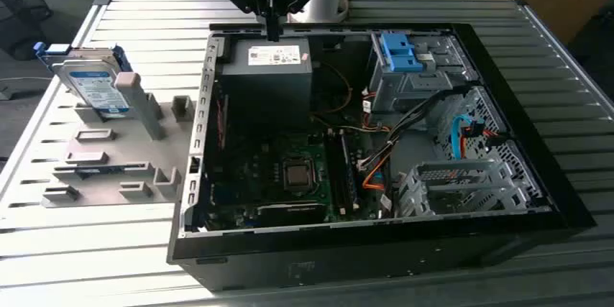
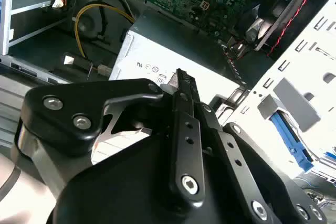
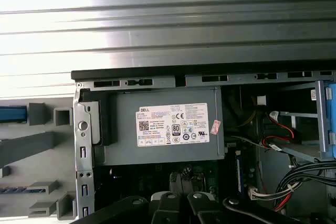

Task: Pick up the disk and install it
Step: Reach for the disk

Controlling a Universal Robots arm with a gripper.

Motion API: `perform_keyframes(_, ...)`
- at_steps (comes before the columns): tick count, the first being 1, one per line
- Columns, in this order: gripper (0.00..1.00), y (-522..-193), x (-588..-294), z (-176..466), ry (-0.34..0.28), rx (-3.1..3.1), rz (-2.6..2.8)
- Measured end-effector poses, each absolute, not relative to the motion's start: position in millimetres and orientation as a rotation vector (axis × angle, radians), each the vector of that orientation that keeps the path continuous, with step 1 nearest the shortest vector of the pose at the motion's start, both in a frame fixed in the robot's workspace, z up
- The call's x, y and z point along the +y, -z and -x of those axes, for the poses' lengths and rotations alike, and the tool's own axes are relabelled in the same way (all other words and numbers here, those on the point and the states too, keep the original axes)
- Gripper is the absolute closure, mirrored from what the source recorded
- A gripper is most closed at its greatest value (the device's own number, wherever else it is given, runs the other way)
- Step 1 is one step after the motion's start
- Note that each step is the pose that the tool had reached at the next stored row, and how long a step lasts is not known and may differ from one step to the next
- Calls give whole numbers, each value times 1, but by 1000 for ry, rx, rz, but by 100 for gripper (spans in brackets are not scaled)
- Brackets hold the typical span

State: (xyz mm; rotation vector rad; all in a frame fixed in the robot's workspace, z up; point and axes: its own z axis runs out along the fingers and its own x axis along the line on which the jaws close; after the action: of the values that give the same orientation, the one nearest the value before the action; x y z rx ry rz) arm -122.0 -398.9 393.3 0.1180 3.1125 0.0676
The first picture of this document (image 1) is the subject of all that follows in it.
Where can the hard disk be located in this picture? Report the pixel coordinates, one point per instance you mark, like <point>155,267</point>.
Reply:
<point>97,91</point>

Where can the silver disk bay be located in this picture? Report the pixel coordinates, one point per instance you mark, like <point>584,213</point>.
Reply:
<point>461,168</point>

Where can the blue plastic drive latch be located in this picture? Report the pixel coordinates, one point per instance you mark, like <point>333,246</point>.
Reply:
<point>401,59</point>

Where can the grey power supply unit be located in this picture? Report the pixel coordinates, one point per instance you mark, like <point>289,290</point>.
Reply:
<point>264,95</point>

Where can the metal drive cage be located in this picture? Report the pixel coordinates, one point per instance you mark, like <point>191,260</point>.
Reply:
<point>422,86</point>

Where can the black mesh wastebasket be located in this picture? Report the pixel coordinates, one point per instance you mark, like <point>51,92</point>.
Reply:
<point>26,34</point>

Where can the green motherboard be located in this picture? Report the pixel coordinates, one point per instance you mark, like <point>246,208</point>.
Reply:
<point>254,163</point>

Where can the silver CPU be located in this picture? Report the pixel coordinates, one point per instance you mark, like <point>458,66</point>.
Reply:
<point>298,174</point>

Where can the grey parts rack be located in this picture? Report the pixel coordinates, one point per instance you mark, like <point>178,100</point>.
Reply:
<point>121,149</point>

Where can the CPU socket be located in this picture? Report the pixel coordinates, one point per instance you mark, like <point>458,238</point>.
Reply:
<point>284,177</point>

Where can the black graphics card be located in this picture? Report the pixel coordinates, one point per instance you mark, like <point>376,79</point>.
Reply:
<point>290,213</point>

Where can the black open PC case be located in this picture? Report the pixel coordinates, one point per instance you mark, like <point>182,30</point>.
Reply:
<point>384,249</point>

